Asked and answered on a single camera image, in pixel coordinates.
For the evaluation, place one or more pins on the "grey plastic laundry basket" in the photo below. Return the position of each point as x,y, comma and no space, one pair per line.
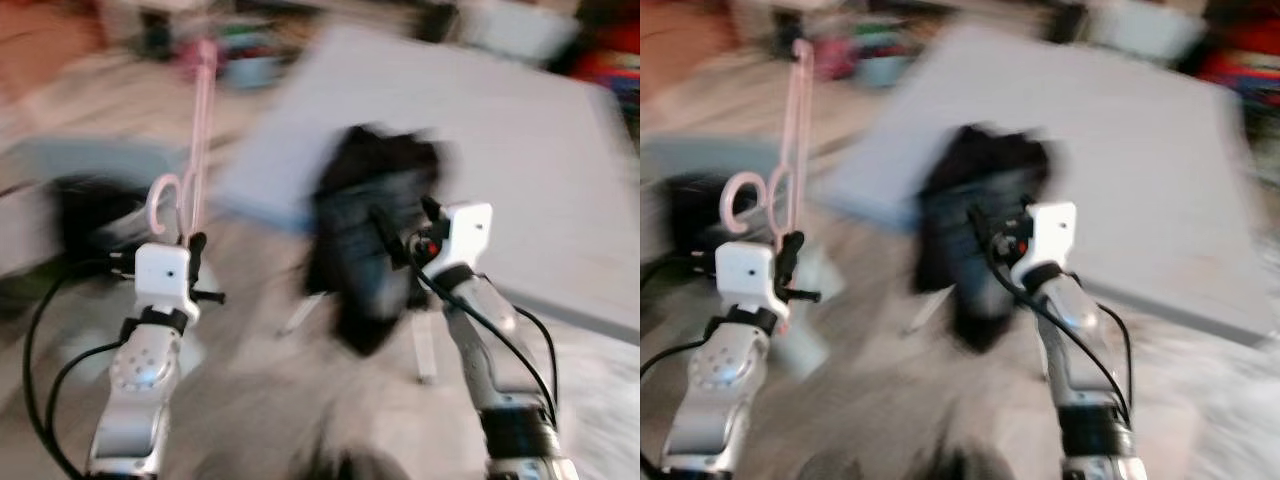
25,235
810,330

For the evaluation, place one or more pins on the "dark maroon garment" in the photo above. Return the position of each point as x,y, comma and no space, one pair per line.
975,250
370,260

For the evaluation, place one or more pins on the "pink bag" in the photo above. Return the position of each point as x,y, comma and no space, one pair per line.
832,62
186,60

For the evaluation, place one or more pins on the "red printed bag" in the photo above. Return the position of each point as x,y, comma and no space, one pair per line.
1240,55
610,55

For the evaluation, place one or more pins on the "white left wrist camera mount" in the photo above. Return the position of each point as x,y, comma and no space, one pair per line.
742,275
162,275

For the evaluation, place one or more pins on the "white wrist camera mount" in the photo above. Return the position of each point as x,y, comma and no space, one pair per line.
1050,235
162,275
742,275
468,235

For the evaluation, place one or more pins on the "dark navy garment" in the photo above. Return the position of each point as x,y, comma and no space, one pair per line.
700,215
95,215

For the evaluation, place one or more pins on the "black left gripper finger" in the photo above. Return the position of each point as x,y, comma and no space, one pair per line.
196,260
789,258

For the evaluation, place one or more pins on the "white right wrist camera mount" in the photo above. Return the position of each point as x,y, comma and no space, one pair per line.
1050,235
468,235

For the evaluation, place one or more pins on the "blue toy basket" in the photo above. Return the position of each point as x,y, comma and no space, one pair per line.
255,72
882,72

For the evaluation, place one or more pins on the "pink plastic hanger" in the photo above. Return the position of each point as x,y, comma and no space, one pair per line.
797,120
204,120

